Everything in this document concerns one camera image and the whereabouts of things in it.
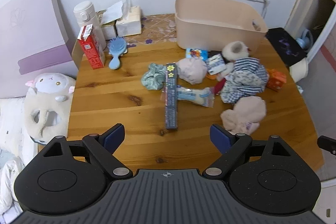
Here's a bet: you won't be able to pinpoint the white fluffy plush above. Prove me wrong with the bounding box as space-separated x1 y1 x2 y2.
222 41 250 63

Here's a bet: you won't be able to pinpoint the blue striped cloth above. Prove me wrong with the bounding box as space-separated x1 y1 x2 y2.
220 57 269 104

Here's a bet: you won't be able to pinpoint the light blue headphones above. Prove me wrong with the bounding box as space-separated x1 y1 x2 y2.
296 29 313 51

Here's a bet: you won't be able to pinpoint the clear toothbrush packet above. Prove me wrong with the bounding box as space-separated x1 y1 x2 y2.
161 84 215 108

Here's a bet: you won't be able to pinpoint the white padded cloth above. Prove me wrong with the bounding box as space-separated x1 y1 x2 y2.
0 158 27 214

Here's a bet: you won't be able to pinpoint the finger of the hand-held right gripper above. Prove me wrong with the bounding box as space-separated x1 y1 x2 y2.
317 135 336 156

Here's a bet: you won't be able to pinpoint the blue hairbrush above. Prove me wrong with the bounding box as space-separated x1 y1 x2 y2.
108 37 129 70

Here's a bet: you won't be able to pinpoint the white pillow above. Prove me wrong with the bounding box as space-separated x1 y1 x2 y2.
0 98 40 161

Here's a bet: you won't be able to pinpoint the red and white carton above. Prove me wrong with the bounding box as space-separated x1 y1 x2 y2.
77 25 106 69

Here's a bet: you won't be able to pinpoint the floral table mat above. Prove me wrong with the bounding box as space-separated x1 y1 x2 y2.
126 13 179 47

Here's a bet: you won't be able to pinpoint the beige plastic storage bin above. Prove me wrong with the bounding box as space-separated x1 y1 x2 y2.
175 0 269 52

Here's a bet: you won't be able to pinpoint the white power cable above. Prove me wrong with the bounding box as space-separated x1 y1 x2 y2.
261 0 271 21

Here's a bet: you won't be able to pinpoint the wrapped tissue pack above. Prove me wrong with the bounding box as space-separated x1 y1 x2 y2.
96 1 124 41
115 0 142 36

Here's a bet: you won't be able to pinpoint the white thermos bottle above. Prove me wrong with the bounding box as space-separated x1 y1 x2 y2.
73 1 107 50

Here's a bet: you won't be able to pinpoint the orange box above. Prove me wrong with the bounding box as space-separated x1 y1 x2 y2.
266 69 287 92

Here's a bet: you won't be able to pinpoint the mauve pink knit beanie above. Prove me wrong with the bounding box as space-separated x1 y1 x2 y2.
175 58 208 84

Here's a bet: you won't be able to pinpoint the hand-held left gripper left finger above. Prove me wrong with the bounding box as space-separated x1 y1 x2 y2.
37 123 134 180

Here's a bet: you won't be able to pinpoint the green scrunchie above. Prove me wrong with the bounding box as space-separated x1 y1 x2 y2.
141 63 168 90

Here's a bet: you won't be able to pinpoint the small blue snack packet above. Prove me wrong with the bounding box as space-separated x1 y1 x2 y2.
185 48 209 60

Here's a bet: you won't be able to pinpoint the white sheep plush toy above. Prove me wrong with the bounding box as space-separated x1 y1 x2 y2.
25 72 76 102

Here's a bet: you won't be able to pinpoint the long dark box with stars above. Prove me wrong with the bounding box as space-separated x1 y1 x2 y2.
163 63 179 131

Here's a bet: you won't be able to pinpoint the lilac headboard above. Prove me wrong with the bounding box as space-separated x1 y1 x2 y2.
0 0 79 93

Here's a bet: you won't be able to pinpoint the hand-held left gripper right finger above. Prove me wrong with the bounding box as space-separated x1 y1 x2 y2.
201 124 298 179

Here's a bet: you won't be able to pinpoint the wooden desk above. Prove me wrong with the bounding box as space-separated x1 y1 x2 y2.
38 13 324 174

